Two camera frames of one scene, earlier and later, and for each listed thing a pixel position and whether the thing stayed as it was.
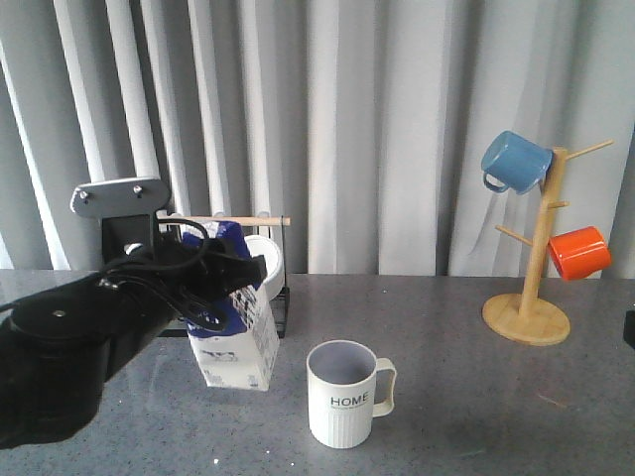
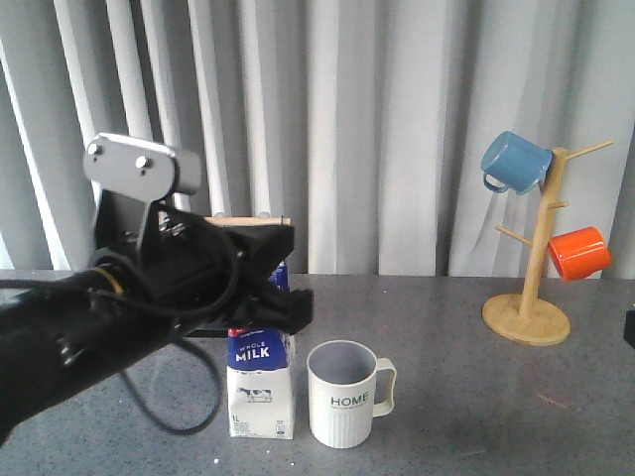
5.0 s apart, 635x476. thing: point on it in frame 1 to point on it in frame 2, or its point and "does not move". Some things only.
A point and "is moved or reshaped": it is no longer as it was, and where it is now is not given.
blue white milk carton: x=243 y=355 is moved or reshaped
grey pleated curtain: x=352 y=131 does not move
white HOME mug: x=348 y=387 does not move
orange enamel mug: x=579 y=252 does not move
